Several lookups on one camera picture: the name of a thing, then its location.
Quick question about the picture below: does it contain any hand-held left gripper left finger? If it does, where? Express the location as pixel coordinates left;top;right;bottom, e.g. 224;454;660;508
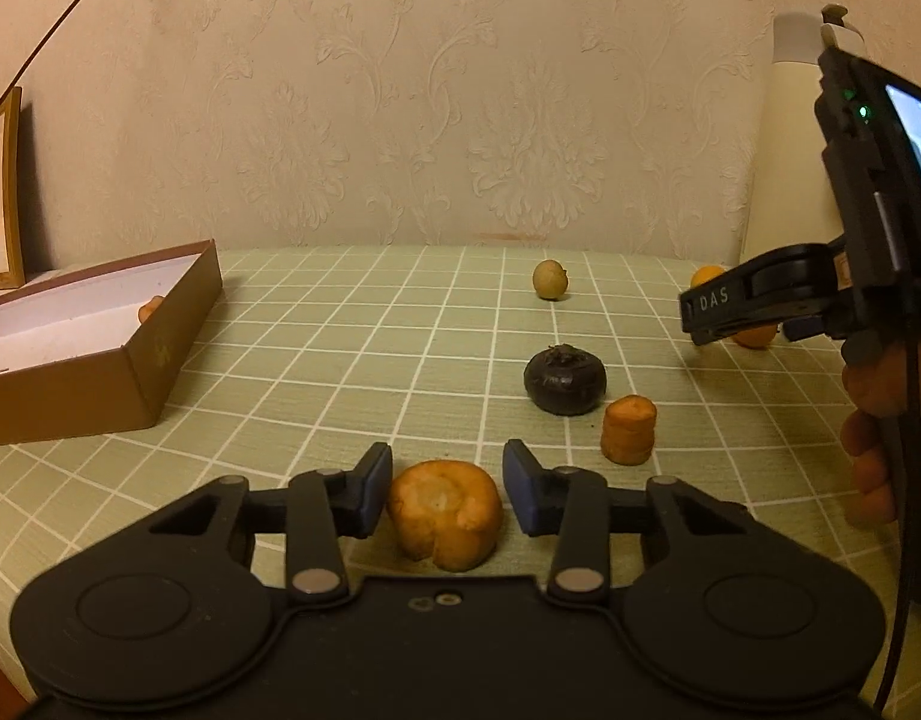
149;441;395;605

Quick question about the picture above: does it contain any golden round pastry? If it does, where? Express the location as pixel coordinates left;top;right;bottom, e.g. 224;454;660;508
386;460;504;572

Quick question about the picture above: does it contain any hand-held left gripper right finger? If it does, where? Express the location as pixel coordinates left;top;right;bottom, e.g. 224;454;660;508
503;439;754;605

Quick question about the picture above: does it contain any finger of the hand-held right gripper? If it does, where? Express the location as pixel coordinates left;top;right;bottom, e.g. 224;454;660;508
781;313;827;342
679;242;844;347

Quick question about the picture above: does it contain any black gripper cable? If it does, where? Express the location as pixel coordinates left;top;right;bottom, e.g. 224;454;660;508
872;341;921;713

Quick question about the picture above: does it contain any person's right hand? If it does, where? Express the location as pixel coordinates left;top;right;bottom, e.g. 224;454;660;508
841;341;921;526

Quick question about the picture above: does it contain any white bottle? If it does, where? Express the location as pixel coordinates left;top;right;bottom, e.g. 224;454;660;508
739;6;870;271

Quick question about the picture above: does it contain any small orange pastry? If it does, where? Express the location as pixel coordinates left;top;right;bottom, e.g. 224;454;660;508
600;394;658;466

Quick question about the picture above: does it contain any brown cardboard box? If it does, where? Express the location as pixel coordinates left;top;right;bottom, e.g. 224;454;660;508
0;240;223;447

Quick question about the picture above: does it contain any green checkered tablecloth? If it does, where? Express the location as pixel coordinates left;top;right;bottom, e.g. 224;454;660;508
0;244;921;720

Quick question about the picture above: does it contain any orange tangerine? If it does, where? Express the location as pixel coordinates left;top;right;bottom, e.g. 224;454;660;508
689;262;780;350

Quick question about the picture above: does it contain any dark water chestnut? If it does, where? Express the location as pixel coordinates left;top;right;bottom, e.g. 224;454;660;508
524;343;610;416

